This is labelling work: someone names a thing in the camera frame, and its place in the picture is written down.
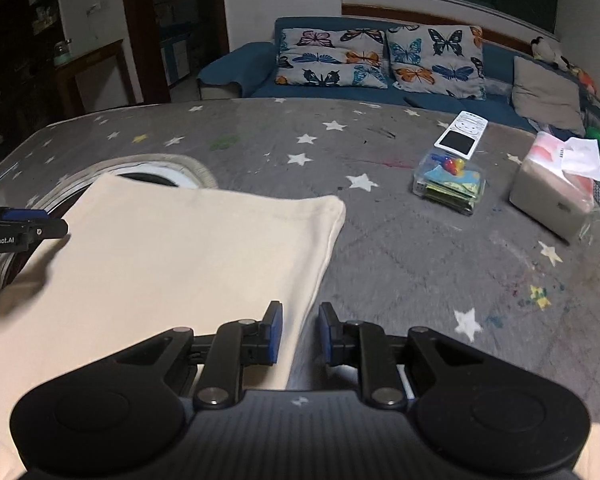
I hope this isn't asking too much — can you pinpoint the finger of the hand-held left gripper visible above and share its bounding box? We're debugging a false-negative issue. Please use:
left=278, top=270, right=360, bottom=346
left=0, top=205, right=69, bottom=240

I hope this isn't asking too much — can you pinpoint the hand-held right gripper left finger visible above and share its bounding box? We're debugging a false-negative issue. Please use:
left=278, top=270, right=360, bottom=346
left=112, top=301, right=284, bottom=408

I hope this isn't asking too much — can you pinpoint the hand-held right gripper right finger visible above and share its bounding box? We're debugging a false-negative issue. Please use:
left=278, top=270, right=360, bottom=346
left=318, top=302, right=486, bottom=407

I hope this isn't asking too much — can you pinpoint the cream cotton garment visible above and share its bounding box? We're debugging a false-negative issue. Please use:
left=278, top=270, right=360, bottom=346
left=0, top=174, right=600, bottom=480

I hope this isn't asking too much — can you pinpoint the grey star print tablecloth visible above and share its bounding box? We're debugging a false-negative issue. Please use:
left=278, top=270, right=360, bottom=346
left=0, top=97, right=600, bottom=466

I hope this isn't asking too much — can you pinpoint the round black induction cooktop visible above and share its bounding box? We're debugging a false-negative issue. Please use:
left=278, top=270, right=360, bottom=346
left=0, top=154, right=217, bottom=291

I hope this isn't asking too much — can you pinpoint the dark wooden side table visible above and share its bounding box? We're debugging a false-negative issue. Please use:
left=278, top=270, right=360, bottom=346
left=55, top=39, right=131, bottom=118

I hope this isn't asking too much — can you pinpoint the clear plastic toy box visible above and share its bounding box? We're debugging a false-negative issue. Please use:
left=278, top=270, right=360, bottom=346
left=412, top=152, right=486, bottom=216

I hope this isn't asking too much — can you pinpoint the dark wooden shelf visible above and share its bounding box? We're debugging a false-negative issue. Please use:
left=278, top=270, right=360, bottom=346
left=0, top=0, right=63, bottom=161

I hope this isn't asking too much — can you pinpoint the blue cabinet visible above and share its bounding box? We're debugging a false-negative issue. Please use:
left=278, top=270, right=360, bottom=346
left=160, top=27, right=196, bottom=86

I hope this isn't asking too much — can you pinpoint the white remote control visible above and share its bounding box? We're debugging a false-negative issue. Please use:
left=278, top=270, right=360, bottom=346
left=434, top=111, right=489, bottom=157

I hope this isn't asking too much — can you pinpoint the blue corner sofa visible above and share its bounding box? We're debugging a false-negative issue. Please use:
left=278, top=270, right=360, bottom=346
left=196, top=16, right=600, bottom=196

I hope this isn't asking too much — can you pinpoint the pink white tissue pack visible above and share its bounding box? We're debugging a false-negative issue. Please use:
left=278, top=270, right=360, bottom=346
left=509, top=131, right=600, bottom=241

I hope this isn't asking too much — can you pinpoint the butterfly print pillow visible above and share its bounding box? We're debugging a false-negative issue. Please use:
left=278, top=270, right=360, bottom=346
left=386, top=25, right=486, bottom=100
left=275, top=27, right=388, bottom=88

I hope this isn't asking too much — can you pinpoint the plain grey pillow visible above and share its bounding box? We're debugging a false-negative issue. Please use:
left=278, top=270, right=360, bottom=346
left=511, top=56, right=586, bottom=136

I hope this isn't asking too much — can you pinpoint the black white plush toy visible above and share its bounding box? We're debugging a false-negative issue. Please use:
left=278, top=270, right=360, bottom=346
left=530, top=37, right=571, bottom=69

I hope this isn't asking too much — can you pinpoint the red plush toy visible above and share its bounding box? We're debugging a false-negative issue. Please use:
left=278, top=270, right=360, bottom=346
left=570, top=62, right=599, bottom=94

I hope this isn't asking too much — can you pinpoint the brown wooden door frame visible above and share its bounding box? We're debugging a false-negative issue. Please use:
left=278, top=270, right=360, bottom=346
left=119, top=0, right=230, bottom=106

